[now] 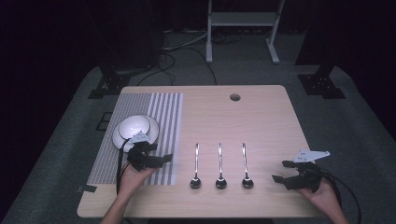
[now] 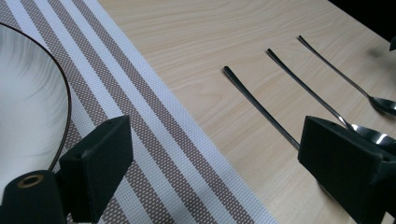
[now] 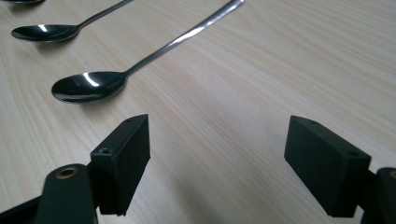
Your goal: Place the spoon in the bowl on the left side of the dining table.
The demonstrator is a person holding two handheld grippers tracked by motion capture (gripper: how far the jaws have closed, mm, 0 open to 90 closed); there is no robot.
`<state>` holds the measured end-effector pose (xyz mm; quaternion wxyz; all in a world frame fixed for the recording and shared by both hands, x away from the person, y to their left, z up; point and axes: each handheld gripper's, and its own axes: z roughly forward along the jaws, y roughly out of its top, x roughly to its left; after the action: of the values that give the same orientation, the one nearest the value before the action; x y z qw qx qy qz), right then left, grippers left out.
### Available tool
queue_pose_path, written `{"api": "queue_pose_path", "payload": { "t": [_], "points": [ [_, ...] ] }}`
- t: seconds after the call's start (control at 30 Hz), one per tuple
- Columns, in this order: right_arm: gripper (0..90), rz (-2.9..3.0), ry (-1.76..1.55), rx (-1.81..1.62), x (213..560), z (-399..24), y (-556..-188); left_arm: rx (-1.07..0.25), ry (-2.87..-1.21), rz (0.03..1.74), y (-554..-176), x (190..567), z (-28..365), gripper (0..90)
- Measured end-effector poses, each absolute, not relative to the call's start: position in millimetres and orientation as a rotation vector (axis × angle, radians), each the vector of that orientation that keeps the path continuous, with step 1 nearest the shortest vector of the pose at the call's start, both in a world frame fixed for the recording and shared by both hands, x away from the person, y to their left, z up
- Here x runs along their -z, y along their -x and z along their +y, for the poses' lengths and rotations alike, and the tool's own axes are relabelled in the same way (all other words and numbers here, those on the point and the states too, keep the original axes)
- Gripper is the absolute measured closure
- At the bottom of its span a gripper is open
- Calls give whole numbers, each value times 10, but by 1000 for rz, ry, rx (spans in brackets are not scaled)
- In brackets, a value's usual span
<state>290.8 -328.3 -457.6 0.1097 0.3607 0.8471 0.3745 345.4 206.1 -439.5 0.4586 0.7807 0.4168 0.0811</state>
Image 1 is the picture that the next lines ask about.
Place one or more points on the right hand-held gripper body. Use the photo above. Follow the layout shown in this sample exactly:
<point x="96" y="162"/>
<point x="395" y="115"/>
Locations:
<point x="306" y="177"/>

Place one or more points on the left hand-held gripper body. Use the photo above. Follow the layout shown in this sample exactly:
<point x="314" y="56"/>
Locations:
<point x="138" y="157"/>

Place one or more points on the person's left hand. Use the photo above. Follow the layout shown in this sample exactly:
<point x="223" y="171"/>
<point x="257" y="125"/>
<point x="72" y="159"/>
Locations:
<point x="132" y="180"/>

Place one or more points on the person's right hand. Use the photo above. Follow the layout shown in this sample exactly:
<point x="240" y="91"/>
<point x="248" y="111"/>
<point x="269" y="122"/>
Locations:
<point x="323" y="199"/>

